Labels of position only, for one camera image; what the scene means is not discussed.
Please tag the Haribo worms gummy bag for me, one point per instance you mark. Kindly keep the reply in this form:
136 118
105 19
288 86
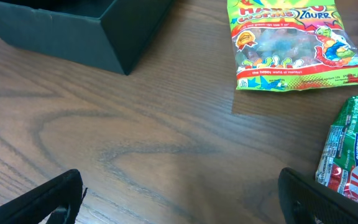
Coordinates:
290 45

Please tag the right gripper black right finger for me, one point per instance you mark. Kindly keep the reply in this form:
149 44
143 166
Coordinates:
303 200

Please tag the green KitKat Chunky bar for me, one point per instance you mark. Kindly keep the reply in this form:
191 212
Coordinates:
338 166

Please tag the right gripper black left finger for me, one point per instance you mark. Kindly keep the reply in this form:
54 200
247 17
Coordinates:
59 200

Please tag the black open gift box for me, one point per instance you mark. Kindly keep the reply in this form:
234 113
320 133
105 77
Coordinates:
106 34

